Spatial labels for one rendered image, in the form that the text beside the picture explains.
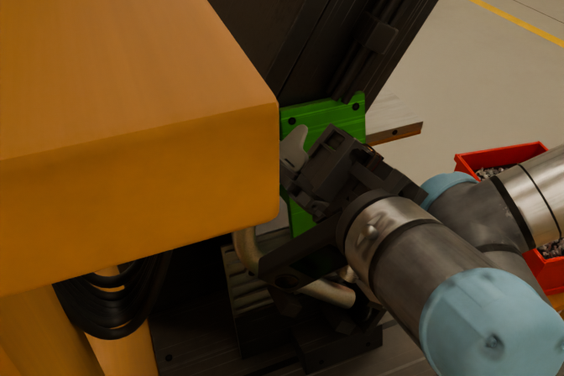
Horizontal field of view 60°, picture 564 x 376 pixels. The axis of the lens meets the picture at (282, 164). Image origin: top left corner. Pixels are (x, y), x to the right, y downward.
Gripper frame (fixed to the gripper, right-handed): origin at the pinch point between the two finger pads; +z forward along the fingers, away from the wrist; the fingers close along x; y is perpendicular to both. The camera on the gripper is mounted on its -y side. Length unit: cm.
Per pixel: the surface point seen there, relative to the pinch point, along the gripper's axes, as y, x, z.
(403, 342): -12.4, -35.6, -1.7
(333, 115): 8.5, -3.1, 2.4
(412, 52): 89, -170, 240
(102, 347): -41.9, -3.0, 15.5
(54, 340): -18.0, 16.9, -18.0
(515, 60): 125, -218, 207
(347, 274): -7.5, -18.4, -0.9
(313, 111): 7.3, -0.4, 2.4
